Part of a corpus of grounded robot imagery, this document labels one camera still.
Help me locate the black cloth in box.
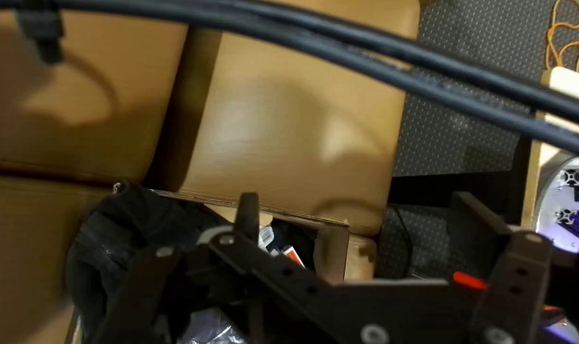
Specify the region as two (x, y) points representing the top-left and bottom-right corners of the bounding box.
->
(65, 184), (228, 344)

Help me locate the white cardboard box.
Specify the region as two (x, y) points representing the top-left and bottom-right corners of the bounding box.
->
(65, 184), (354, 344)

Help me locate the tan leather sofa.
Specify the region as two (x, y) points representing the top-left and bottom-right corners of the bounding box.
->
(0, 10), (406, 344)

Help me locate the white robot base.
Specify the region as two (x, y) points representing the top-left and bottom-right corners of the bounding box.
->
(535, 153), (579, 253)

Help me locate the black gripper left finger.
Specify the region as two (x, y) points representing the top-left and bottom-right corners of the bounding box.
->
(90, 190), (342, 344)

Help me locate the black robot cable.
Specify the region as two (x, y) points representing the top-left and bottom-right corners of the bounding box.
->
(0, 0), (579, 161)

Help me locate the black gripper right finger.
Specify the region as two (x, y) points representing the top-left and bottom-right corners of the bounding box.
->
(448, 191), (579, 344)

